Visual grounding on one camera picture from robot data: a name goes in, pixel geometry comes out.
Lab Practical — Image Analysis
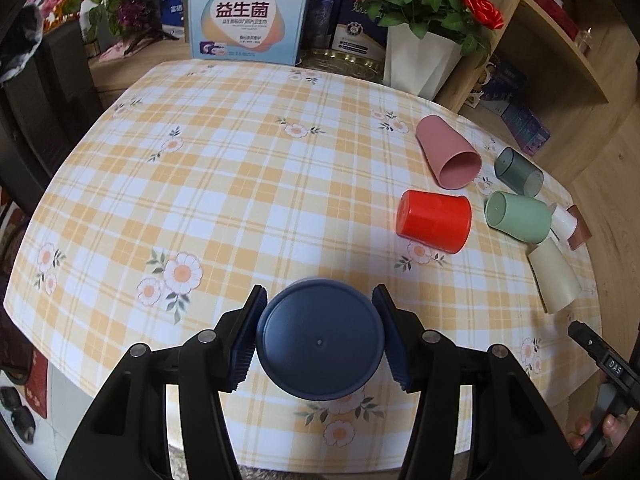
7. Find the blue white carton left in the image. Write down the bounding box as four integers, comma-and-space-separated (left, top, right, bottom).
160, 0, 186, 39

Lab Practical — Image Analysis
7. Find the white jacket on chair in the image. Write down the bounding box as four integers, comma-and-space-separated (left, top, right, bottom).
0, 3, 43, 82

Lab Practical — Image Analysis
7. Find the white flower pot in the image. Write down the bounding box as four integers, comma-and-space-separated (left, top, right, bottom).
383, 24, 462, 101

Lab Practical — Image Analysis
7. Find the biscuit box on shelf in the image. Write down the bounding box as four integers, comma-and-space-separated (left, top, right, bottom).
464, 55, 512, 108

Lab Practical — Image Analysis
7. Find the small white cup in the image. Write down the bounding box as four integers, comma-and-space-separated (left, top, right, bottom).
548, 203, 578, 242

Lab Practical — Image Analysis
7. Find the wooden shelf unit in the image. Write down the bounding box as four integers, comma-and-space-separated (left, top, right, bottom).
434, 0, 640, 201

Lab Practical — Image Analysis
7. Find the black chair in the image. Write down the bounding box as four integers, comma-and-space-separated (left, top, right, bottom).
1, 21, 103, 214

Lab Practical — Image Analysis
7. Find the gold decorative tray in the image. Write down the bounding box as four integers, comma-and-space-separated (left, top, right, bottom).
296, 49, 384, 84

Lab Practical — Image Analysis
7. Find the small perfume bottle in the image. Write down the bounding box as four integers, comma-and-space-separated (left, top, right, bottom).
575, 27, 593, 58

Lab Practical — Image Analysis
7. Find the pink plastic cup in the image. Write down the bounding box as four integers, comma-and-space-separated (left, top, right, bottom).
416, 115, 482, 190

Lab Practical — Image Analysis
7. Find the brown transparent cup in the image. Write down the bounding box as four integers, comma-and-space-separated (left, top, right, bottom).
567, 205, 592, 250

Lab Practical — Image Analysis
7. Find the beige plastic cup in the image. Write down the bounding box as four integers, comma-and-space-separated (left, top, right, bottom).
527, 238, 582, 314

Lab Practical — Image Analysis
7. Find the yellow plaid floral tablecloth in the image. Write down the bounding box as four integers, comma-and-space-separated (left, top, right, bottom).
4, 61, 601, 477

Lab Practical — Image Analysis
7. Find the blue plastic cup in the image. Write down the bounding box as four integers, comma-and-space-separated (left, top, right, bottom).
256, 278, 385, 401

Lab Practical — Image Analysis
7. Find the dark teal transparent cup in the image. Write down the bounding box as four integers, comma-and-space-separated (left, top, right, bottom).
494, 146, 544, 198

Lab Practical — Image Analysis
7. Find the pink blossom arrangement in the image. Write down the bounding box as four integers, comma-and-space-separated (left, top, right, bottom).
27, 0, 167, 55

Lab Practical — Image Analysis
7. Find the green plastic cup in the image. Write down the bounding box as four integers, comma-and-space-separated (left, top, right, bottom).
484, 191, 551, 244

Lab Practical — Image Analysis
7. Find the red plastic cup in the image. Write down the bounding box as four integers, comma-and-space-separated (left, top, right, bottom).
395, 190, 472, 254

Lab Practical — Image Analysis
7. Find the purple box on shelf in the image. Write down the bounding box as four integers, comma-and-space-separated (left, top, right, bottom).
501, 103, 550, 156

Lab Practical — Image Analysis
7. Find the red gift box on shelf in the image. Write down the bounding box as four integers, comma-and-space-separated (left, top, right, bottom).
534, 0, 579, 41

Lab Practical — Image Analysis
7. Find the person's right hand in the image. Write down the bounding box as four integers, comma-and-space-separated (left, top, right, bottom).
566, 410, 634, 458

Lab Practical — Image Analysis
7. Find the probiotic box light blue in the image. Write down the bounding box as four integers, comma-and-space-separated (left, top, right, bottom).
186, 0, 308, 66

